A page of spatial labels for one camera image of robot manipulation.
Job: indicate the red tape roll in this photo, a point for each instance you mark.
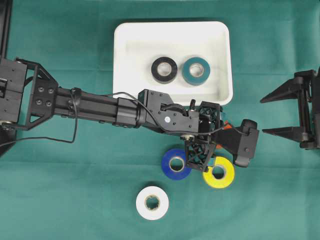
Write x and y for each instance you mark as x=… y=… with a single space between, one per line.
x=226 y=126

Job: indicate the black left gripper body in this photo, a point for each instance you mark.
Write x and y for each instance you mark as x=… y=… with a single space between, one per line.
x=207 y=133

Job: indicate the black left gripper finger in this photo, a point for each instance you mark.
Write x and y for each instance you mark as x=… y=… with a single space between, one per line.
x=198 y=155
x=210 y=112

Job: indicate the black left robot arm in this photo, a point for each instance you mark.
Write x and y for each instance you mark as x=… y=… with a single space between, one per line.
x=29 y=96

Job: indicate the green tape roll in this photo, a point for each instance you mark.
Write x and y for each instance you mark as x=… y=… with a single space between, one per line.
x=196 y=71

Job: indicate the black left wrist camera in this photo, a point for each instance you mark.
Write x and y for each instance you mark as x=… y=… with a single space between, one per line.
x=240 y=141

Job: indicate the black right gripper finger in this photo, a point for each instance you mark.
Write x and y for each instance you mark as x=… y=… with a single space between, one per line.
x=294 y=133
x=288 y=90

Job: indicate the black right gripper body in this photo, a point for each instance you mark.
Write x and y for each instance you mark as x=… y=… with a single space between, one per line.
x=308 y=97

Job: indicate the white plastic tray case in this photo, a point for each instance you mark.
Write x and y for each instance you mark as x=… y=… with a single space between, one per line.
x=138 y=44

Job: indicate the blue tape roll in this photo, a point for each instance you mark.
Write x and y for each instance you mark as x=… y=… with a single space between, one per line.
x=167 y=168

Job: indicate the black frame rail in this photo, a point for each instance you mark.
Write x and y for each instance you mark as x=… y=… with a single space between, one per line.
x=5 y=19

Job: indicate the yellow tape roll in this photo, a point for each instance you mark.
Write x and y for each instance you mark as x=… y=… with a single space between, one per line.
x=227 y=175

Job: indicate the black tape roll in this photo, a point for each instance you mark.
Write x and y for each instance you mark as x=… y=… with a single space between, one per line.
x=164 y=70

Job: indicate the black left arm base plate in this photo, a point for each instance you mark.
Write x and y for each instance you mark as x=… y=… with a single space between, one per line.
x=6 y=136

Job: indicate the white tape roll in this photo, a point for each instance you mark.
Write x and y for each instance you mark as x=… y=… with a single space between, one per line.
x=152 y=203

